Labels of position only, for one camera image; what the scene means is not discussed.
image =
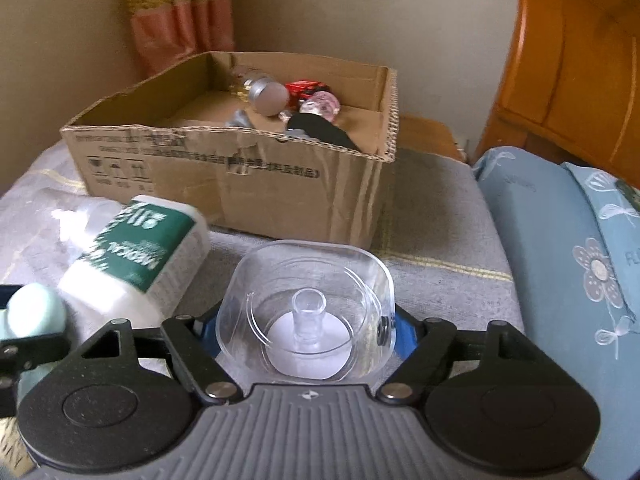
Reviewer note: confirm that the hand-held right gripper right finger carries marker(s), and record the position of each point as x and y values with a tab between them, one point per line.
406	335

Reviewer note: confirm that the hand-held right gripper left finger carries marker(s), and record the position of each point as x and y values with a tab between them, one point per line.
185	342

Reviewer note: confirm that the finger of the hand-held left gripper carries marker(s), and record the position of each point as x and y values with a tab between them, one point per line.
30	351

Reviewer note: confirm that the mint green earbud case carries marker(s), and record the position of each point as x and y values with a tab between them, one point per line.
37	310

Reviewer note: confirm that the clear plastic container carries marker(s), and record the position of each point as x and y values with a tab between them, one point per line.
305	310

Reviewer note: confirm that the brown cardboard box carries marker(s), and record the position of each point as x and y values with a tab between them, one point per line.
280	195

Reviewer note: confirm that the black object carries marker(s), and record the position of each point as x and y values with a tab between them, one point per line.
325	132

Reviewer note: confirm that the clear bottle of golden capsules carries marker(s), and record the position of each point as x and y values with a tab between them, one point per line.
265	94

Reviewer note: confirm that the green label cotton swab box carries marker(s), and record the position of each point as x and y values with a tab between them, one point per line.
135	255

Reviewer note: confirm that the clear plastic bottle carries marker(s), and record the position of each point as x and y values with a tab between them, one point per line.
75	217

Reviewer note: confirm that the blue floral bedsheet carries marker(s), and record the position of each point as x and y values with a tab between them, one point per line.
550	335

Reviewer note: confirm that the blue floral pillow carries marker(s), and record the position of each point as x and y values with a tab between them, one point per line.
610	240

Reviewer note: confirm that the pink orange curtain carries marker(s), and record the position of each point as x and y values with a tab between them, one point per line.
175	20

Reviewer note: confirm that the wooden bed headboard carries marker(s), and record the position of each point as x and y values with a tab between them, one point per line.
575	60

